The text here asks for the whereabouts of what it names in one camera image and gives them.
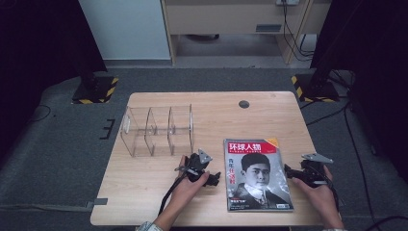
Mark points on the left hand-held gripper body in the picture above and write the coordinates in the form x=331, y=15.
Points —
x=197, y=165

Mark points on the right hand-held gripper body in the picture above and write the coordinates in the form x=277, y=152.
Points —
x=314, y=173

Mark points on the magazine with portrait cover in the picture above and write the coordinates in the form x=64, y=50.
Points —
x=256, y=179

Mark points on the clear acrylic divider rack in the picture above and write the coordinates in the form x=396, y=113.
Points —
x=157, y=131

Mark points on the person's right hand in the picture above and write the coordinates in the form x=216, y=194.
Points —
x=320, y=195

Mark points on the person's left hand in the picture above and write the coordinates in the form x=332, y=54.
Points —
x=187, y=191

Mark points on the black stand with striped base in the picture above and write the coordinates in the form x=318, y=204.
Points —
x=316, y=88
x=96, y=89

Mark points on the black floor tape mark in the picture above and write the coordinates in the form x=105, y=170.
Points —
x=108, y=128

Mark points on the black curtain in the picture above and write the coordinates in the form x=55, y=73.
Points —
x=38, y=48
x=375, y=48

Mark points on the light wooden desk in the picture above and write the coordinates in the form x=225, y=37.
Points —
x=224, y=16

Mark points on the white cabinet panel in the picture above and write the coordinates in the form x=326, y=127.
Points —
x=125, y=29

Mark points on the white power strip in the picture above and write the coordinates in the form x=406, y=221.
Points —
x=287, y=2

